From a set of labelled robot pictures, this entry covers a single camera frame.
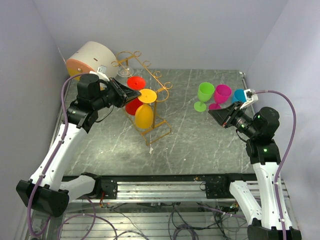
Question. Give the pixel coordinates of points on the orange wine glass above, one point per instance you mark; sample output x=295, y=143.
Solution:
x=144, y=115

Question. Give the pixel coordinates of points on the round white drawer cabinet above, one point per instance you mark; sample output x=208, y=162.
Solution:
x=90, y=57

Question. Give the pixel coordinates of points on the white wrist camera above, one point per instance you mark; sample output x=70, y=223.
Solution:
x=250, y=98
x=101, y=72

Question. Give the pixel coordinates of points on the pink wine glass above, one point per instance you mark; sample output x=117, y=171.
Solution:
x=220, y=96

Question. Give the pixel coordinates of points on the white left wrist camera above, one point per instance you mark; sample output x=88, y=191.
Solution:
x=101, y=72

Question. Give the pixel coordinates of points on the gold wire glass rack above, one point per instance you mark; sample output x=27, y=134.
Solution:
x=160, y=127

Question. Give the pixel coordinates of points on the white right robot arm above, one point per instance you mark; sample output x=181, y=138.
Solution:
x=265, y=170

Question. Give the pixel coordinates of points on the green wine glass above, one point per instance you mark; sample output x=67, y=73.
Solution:
x=204, y=94

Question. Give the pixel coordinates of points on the blue wine glass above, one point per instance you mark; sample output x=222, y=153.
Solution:
x=238, y=96

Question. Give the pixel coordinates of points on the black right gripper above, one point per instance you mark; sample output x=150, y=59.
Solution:
x=221, y=115

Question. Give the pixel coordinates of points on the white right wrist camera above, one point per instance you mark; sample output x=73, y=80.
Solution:
x=250, y=98

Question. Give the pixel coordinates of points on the clear wine glass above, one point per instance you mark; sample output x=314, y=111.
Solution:
x=125, y=71

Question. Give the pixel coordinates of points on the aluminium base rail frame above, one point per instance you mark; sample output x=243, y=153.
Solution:
x=256, y=196

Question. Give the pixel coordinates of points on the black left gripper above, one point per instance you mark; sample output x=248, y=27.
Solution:
x=124, y=94

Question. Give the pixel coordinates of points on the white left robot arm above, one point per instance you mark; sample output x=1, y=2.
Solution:
x=60, y=150

